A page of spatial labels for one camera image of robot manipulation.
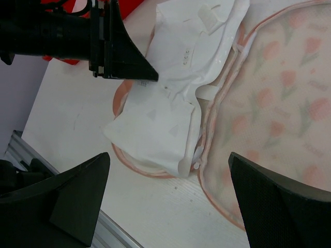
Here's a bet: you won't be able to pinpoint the white bra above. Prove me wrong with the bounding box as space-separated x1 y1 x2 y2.
104 1 250 178

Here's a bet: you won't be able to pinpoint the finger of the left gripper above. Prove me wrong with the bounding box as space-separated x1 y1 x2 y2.
103 1 159 81

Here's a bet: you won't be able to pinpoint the red plastic tray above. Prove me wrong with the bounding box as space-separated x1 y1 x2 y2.
57 0 144 65

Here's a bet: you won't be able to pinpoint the floral pink laundry bag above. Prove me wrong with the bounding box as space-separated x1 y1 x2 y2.
111 0 331 233

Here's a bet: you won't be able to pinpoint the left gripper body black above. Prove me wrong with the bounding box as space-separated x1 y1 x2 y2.
1 1 106 77

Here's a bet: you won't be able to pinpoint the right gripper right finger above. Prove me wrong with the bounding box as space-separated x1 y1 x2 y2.
228 152 330 247

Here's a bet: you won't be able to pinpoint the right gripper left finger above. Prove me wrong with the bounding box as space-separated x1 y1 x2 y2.
1 152 110 247

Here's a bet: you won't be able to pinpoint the aluminium front rail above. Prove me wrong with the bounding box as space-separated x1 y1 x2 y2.
1 131 139 247

